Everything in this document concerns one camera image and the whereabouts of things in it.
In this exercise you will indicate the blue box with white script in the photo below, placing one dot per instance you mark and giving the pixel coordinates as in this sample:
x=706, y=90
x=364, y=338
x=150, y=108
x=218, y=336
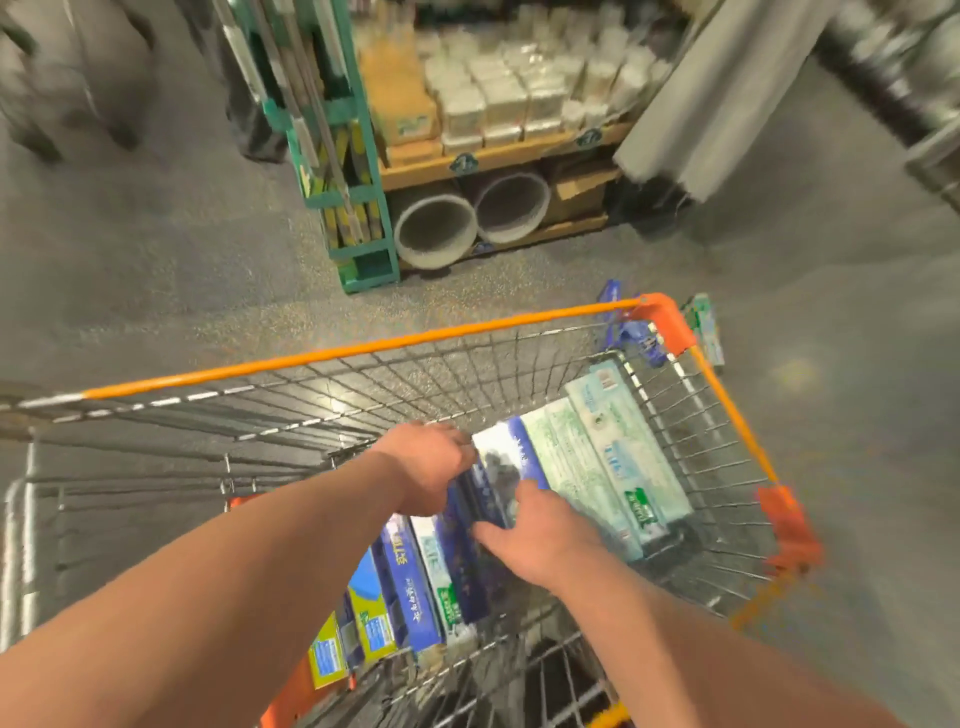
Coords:
x=409, y=585

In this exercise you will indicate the blue plastic packet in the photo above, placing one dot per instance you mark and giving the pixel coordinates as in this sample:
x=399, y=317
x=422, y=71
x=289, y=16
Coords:
x=634, y=341

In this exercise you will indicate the brown cardboard carton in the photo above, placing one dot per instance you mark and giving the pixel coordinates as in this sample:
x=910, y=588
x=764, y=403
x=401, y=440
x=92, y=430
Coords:
x=581, y=187

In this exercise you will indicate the stack of white packets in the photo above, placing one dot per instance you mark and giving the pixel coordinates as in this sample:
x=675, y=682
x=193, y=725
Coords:
x=517, y=90

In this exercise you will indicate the yellow box blue label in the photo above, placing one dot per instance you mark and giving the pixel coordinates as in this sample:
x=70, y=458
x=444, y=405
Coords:
x=328, y=652

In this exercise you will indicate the person's right hand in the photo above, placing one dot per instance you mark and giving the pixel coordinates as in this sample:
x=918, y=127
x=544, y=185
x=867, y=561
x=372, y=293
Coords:
x=547, y=540

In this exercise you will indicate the tan cardboard box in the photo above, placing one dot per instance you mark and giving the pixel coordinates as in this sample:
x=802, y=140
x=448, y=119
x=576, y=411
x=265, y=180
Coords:
x=397, y=97

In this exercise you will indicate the person's left fingers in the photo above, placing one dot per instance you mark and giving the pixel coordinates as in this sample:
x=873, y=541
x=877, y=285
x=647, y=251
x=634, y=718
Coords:
x=461, y=457

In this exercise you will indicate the person's left forearm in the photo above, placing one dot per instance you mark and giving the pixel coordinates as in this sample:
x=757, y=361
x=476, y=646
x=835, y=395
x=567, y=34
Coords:
x=210, y=600

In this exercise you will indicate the grey rolled sheet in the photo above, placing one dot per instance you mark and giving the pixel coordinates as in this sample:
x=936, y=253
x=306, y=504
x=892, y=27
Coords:
x=712, y=97

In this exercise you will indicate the dark blue white box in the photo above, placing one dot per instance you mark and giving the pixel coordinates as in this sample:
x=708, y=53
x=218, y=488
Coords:
x=480, y=555

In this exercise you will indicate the silver flexible duct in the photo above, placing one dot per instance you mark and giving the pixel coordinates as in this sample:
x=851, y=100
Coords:
x=892, y=67

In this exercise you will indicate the pale green long box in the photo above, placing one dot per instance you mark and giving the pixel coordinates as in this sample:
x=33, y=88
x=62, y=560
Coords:
x=577, y=465
x=637, y=450

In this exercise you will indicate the bundle of metal rods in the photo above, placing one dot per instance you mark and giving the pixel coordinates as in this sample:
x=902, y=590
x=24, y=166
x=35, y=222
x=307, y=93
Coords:
x=300, y=105

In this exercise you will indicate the person's right thumb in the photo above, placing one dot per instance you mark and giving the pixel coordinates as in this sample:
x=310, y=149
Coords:
x=495, y=534

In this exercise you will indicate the person's left hand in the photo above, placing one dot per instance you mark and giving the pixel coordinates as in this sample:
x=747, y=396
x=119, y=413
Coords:
x=420, y=465

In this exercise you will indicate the wooden shelf unit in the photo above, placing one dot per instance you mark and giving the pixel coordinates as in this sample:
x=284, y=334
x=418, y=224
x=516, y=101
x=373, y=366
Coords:
x=495, y=156

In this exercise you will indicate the green metal rack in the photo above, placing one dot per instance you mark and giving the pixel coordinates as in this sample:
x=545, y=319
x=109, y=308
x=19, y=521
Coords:
x=367, y=225

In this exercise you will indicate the white green narrow box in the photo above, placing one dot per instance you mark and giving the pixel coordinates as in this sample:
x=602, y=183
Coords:
x=442, y=592

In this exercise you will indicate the grey round pipe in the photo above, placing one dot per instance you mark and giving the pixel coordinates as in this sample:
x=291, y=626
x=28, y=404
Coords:
x=435, y=229
x=512, y=206

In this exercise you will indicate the person's right forearm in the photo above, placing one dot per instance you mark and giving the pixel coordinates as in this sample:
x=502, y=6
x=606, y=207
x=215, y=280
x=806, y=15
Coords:
x=690, y=660

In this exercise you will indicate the small green box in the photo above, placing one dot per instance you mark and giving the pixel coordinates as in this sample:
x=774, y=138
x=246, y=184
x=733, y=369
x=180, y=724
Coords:
x=706, y=330

